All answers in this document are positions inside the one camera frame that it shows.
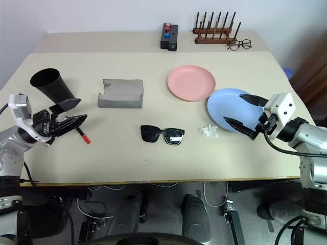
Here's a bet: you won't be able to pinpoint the black metal stand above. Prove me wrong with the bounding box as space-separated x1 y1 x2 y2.
220 200 246 245

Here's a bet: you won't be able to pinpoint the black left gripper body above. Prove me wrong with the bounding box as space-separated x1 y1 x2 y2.
32 109 58 139

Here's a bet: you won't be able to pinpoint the dark-rimmed clear eyeglasses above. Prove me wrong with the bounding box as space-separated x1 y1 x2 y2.
226 39 253 51

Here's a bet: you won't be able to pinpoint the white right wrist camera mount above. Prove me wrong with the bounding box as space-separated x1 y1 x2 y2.
263 92 297 141

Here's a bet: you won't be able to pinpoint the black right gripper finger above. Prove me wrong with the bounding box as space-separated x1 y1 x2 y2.
223 117 258 141
239 93 269 108

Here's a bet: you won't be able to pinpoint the plain black box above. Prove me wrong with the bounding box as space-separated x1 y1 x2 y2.
167 24 179 52

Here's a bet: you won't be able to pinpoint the blue plate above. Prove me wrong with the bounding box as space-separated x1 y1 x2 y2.
206 87 265 133

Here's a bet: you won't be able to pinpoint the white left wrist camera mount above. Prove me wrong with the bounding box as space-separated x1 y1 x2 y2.
8 93 52 148

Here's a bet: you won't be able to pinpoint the black pen with red cap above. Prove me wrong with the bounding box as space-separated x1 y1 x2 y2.
75 127 91 145

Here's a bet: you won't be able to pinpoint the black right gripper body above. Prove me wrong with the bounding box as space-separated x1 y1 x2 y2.
251 111 278 140

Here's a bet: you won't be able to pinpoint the brown wooden furniture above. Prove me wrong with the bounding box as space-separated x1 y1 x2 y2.
290 50 327 121

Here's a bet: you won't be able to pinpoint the brown wooden peg rack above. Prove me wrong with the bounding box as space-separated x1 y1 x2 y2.
192 10 242 45

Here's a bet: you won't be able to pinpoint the grey glasses case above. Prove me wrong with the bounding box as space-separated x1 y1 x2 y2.
97 79 145 110

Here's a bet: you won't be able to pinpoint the black plastic cup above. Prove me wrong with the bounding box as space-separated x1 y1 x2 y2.
30 68 77 105

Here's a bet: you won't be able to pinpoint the crumpled white paper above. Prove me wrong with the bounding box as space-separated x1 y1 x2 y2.
197 125 220 139

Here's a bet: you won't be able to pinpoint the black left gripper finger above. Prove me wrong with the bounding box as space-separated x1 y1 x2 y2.
49 97 83 115
52 114 88 136

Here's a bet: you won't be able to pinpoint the white cable under table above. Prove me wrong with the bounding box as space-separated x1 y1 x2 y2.
203 181 229 208

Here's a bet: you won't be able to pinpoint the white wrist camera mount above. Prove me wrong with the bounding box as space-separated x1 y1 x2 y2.
8 93 52 148
263 92 297 141

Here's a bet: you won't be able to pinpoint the black sunglasses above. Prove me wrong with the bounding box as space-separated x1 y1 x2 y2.
140 124 186 146

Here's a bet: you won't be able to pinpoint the blue plastic container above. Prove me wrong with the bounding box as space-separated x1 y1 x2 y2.
283 66 295 80

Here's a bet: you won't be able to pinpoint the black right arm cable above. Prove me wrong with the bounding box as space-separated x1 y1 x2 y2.
264 129 327 157

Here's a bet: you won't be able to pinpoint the pink plate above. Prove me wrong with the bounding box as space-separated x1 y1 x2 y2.
167 65 217 103

